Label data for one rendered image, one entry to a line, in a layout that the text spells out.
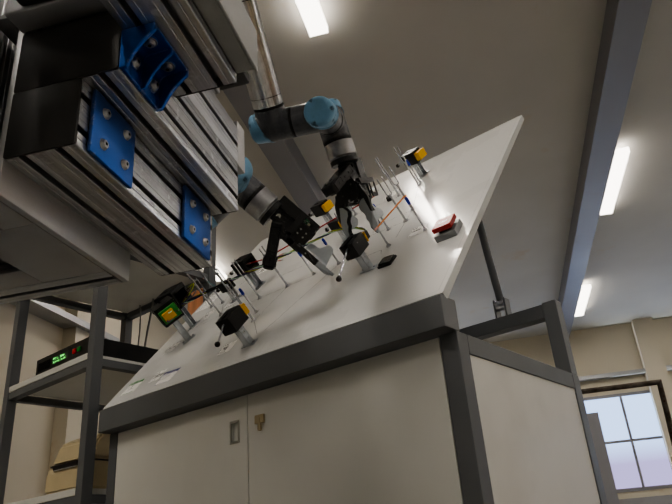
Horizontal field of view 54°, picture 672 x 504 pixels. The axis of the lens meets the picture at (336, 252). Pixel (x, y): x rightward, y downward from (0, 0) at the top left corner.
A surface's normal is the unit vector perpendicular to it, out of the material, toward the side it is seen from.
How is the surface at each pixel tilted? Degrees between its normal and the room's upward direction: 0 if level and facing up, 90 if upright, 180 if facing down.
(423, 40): 180
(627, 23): 180
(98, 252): 90
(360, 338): 90
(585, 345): 90
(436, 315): 90
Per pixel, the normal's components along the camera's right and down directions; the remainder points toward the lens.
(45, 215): 0.97, -0.17
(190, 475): -0.65, -0.28
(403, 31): 0.07, 0.90
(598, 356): -0.25, -0.40
